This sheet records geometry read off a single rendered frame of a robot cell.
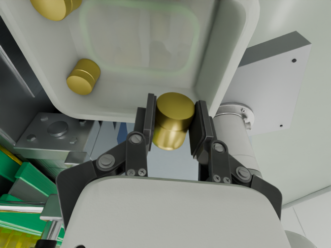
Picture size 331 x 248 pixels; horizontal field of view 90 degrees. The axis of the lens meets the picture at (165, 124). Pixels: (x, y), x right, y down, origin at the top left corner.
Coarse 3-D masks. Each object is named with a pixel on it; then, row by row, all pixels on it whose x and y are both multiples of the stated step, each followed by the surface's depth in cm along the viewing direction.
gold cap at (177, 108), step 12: (168, 96) 14; (180, 96) 14; (156, 108) 13; (168, 108) 13; (180, 108) 13; (192, 108) 14; (156, 120) 14; (168, 120) 13; (180, 120) 13; (156, 132) 15; (168, 132) 14; (180, 132) 14; (156, 144) 16; (168, 144) 15; (180, 144) 16
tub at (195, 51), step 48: (0, 0) 13; (96, 0) 19; (144, 0) 19; (192, 0) 19; (240, 0) 13; (48, 48) 19; (96, 48) 24; (144, 48) 23; (192, 48) 23; (240, 48) 16; (48, 96) 21; (96, 96) 26; (144, 96) 27; (192, 96) 28
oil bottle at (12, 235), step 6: (6, 228) 27; (0, 234) 26; (6, 234) 27; (12, 234) 28; (18, 234) 29; (0, 240) 26; (6, 240) 27; (12, 240) 28; (18, 240) 29; (0, 246) 26; (6, 246) 27; (12, 246) 28
